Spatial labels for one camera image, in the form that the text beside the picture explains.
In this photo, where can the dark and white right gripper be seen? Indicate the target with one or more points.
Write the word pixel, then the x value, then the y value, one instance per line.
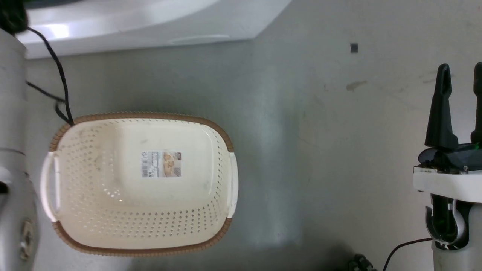
pixel 452 180

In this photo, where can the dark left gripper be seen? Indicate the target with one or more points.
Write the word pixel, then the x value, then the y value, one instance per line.
pixel 11 15

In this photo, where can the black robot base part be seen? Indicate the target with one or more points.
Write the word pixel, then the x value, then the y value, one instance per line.
pixel 360 263

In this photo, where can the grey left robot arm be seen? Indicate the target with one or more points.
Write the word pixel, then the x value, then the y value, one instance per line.
pixel 13 113

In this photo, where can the white washing machine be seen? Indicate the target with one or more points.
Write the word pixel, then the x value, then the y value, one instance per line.
pixel 124 22

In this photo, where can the cream laundry basket brown rim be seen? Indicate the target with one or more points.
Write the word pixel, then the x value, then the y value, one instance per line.
pixel 113 210

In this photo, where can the printed paper label sticker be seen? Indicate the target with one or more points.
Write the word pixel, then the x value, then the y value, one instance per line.
pixel 161 164

